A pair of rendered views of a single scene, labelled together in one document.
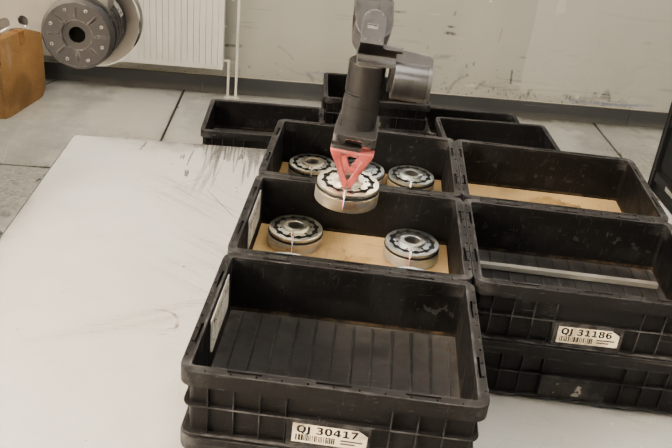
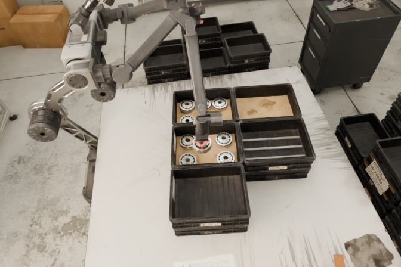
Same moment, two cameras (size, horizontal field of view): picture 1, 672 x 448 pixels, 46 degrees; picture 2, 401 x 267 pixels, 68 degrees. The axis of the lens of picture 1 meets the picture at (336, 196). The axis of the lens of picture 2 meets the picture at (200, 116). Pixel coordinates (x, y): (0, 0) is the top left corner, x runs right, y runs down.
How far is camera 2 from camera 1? 0.79 m
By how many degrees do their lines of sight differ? 23
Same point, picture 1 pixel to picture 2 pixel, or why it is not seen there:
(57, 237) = (114, 144)
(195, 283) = (160, 155)
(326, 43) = not seen: outside the picture
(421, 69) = (218, 118)
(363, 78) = (201, 125)
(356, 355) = (213, 189)
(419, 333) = (230, 176)
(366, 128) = (204, 134)
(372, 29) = (201, 110)
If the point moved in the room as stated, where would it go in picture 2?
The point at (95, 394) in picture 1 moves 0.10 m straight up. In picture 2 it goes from (144, 206) to (140, 199)
